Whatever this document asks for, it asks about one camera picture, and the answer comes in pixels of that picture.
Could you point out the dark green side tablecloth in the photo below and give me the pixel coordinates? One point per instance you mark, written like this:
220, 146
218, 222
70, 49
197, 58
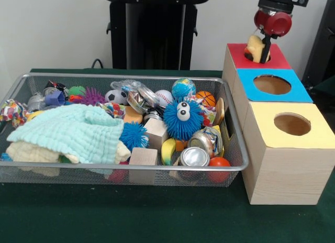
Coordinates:
327, 86

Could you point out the plain wooden cube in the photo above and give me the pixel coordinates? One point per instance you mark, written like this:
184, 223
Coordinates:
157, 133

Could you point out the small orange basketball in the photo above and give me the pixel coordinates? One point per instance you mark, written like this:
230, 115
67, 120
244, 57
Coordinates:
205, 99

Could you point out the black and white soccer ball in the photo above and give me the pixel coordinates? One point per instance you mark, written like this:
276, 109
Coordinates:
115, 97

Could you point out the globe print ball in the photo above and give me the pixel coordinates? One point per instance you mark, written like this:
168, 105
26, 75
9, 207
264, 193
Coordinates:
183, 88

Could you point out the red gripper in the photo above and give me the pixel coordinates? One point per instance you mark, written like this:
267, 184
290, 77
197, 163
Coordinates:
274, 23

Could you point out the cream knitted cloth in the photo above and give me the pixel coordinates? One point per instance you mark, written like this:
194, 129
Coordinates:
26, 152

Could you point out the plain orange ball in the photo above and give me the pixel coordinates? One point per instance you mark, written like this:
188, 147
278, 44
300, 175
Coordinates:
219, 163

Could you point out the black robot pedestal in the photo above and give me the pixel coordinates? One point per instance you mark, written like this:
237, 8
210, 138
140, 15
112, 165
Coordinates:
157, 44

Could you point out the mint green cloth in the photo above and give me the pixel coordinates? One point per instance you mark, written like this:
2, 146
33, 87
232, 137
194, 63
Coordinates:
73, 130

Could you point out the wooden box with three holes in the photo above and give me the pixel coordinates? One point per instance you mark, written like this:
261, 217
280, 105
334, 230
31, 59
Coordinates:
288, 175

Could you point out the white baseball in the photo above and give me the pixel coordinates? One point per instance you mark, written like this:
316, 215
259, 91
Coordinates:
165, 97

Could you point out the blue spiky ball with eyes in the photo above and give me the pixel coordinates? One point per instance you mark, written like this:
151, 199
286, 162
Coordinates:
180, 127

